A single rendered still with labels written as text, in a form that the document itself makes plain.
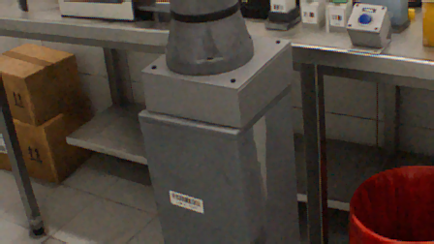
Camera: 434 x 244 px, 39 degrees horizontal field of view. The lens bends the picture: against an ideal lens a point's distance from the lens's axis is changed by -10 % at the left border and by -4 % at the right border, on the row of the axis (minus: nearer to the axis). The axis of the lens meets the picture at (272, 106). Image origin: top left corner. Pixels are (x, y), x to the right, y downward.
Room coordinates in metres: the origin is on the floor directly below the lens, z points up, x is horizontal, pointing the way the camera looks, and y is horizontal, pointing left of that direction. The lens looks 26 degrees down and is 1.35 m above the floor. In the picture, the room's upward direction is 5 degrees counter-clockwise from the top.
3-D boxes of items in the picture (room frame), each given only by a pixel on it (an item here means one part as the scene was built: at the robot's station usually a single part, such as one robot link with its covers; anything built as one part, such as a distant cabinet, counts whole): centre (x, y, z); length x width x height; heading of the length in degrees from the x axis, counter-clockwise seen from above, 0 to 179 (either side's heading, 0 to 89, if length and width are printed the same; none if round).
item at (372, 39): (1.24, -0.22, 0.92); 0.13 x 0.07 x 0.08; 151
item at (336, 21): (1.34, -0.16, 0.91); 0.05 x 0.04 x 0.07; 151
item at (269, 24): (1.40, -0.04, 0.89); 0.09 x 0.05 x 0.04; 151
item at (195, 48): (1.03, 0.10, 1.00); 0.15 x 0.15 x 0.10
